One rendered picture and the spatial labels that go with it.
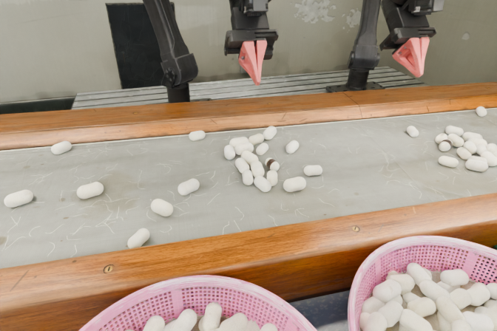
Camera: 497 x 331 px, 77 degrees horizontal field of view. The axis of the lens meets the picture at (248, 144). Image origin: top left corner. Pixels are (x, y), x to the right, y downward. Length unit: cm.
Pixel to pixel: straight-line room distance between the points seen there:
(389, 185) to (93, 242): 46
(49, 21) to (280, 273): 233
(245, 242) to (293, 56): 251
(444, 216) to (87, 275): 46
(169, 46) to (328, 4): 215
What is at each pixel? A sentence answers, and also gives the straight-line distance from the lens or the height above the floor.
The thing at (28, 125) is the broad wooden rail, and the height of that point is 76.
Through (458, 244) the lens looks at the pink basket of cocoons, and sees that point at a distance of 49.
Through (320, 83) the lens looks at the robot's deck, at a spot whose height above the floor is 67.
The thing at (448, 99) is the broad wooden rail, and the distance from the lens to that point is 95.
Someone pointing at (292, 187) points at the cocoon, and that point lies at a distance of 50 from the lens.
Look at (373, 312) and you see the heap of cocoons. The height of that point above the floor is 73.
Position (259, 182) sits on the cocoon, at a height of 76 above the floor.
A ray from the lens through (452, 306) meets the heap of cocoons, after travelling 45.
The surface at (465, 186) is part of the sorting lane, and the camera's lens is 65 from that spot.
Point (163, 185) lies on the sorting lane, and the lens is 53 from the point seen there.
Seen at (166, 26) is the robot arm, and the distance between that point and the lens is 86.
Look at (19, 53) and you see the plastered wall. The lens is 264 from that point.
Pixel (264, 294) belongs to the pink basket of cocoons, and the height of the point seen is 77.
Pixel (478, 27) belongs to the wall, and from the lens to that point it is 238.
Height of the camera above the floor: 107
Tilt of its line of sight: 32 degrees down
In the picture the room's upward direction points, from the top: 2 degrees clockwise
